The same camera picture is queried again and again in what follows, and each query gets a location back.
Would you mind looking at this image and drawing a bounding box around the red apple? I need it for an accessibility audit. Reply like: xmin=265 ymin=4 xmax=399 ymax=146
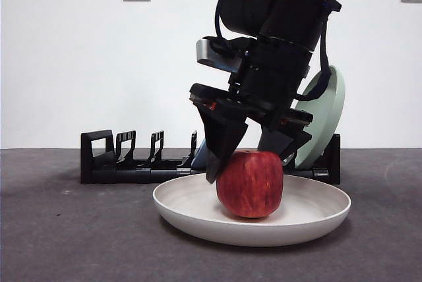
xmin=216 ymin=150 xmax=284 ymax=219

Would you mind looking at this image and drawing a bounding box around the green plate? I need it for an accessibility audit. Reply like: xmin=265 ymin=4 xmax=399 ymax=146
xmin=291 ymin=65 xmax=346 ymax=169

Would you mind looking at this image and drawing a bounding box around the cream yellow plate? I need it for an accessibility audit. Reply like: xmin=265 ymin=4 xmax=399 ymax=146
xmin=152 ymin=172 xmax=351 ymax=247

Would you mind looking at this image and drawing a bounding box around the pale grey camera box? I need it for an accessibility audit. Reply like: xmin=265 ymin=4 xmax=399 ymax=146
xmin=195 ymin=36 xmax=251 ymax=74

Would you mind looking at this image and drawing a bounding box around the black plate rack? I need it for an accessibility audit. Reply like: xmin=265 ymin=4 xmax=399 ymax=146
xmin=80 ymin=129 xmax=342 ymax=185

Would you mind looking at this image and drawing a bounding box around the blue plate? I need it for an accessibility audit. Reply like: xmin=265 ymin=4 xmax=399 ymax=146
xmin=191 ymin=138 xmax=212 ymax=170

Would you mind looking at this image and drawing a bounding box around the thin black cable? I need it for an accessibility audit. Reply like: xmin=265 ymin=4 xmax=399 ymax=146
xmin=214 ymin=0 xmax=245 ymax=41

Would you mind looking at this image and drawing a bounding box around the wide black cable sleeve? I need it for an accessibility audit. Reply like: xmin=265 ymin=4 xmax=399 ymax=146
xmin=294 ymin=0 xmax=333 ymax=101

